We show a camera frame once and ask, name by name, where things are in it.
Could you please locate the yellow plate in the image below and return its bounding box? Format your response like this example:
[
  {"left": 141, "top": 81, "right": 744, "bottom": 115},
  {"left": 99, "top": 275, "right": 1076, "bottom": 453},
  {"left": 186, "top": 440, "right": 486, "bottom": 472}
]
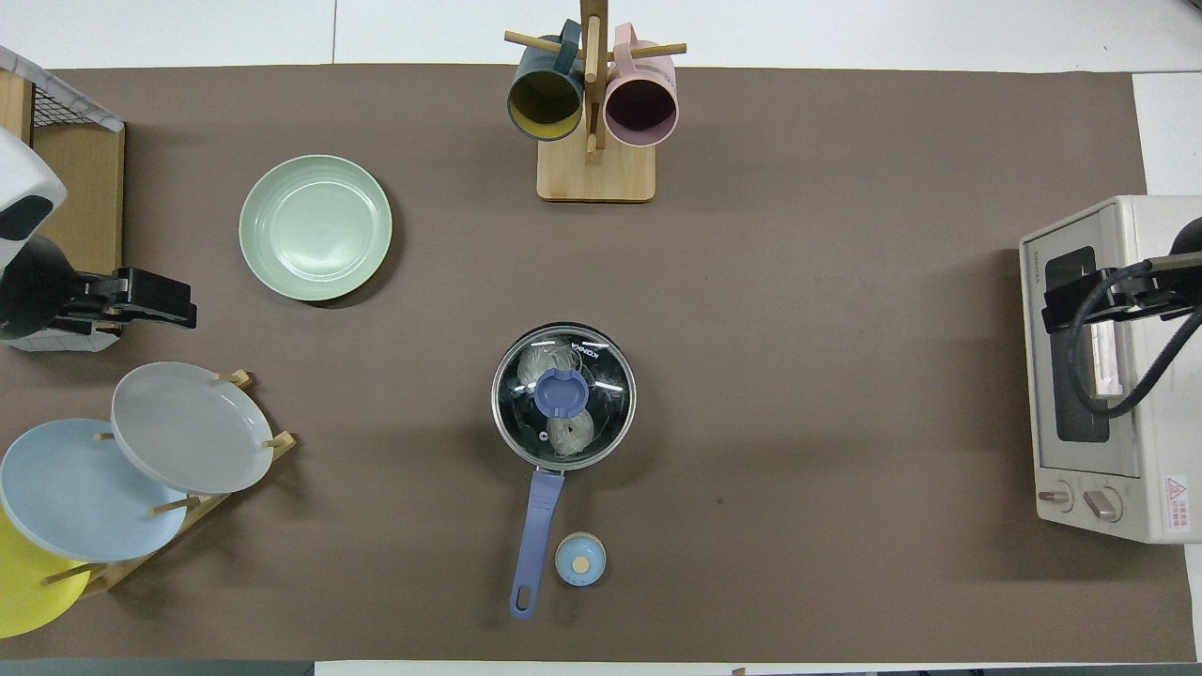
[{"left": 0, "top": 507, "right": 92, "bottom": 639}]

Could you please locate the pink mug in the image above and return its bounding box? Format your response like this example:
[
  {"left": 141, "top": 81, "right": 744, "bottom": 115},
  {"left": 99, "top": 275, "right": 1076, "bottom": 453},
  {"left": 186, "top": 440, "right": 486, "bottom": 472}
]
[{"left": 604, "top": 23, "right": 679, "bottom": 148}]

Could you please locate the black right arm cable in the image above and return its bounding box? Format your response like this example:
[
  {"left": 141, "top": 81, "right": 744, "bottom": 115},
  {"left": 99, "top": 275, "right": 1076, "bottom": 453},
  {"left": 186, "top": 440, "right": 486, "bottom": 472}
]
[{"left": 1066, "top": 261, "right": 1202, "bottom": 420}]

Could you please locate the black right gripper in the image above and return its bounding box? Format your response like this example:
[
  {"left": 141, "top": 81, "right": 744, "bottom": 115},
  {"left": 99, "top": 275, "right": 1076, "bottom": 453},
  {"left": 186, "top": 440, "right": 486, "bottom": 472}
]
[{"left": 1040, "top": 253, "right": 1202, "bottom": 335}]

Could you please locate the wire and wood shelf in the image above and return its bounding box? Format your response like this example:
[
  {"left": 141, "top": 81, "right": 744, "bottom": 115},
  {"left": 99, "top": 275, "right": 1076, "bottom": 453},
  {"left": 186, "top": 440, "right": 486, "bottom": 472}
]
[{"left": 0, "top": 70, "right": 126, "bottom": 334}]

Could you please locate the wooden mug tree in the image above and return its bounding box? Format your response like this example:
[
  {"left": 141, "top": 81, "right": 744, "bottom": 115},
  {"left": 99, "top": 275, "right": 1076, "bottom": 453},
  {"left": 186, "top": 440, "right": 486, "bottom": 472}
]
[{"left": 504, "top": 0, "right": 687, "bottom": 204}]

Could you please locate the teal mug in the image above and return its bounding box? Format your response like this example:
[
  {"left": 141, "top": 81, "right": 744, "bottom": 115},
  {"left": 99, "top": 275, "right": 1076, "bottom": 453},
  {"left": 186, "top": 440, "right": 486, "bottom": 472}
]
[{"left": 507, "top": 21, "right": 586, "bottom": 143}]

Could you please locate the wooden plate rack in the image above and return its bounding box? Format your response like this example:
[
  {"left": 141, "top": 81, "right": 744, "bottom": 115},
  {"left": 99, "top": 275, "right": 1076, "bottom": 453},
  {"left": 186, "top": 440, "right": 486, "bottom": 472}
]
[{"left": 42, "top": 369, "right": 299, "bottom": 597}]

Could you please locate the dark pot with blue handle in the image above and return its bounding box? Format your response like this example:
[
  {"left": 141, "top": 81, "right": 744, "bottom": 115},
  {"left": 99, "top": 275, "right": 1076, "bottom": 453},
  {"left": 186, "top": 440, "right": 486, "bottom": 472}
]
[{"left": 491, "top": 322, "right": 638, "bottom": 620}]

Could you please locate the light blue plate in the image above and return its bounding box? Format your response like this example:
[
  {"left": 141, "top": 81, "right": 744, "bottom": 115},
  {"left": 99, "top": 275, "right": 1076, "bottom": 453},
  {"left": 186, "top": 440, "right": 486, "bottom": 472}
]
[{"left": 0, "top": 419, "right": 189, "bottom": 564}]

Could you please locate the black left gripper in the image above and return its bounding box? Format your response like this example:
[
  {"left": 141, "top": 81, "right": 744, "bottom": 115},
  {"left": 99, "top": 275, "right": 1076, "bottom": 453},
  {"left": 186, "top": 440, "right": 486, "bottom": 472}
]
[{"left": 56, "top": 268, "right": 199, "bottom": 331}]

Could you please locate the white vermicelli bundle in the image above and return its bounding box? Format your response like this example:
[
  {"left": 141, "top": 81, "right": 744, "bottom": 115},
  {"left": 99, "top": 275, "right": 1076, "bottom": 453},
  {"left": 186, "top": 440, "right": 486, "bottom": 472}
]
[{"left": 519, "top": 343, "right": 599, "bottom": 458}]

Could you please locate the brown table mat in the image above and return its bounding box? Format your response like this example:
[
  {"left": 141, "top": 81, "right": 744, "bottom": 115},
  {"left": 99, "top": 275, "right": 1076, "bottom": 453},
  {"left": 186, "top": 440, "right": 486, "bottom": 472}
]
[{"left": 0, "top": 64, "right": 1195, "bottom": 663}]

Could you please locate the glass lid with blue knob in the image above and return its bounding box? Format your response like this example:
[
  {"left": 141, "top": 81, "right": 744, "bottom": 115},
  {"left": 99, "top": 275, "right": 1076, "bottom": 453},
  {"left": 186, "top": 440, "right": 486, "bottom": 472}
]
[{"left": 492, "top": 324, "right": 637, "bottom": 470}]

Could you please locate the grey plate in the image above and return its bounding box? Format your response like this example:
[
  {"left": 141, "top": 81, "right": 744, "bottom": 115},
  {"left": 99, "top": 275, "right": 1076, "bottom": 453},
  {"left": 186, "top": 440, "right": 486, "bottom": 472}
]
[{"left": 111, "top": 362, "right": 275, "bottom": 496}]

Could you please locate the light green plate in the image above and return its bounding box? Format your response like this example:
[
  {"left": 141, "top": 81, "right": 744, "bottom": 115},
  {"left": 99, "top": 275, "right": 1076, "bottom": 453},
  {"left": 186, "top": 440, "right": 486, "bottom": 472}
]
[{"left": 239, "top": 155, "right": 393, "bottom": 302}]

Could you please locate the cream toaster oven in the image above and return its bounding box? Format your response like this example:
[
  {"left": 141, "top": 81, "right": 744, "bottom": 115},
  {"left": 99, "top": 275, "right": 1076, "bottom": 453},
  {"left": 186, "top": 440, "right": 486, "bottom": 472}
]
[{"left": 1020, "top": 195, "right": 1202, "bottom": 544}]

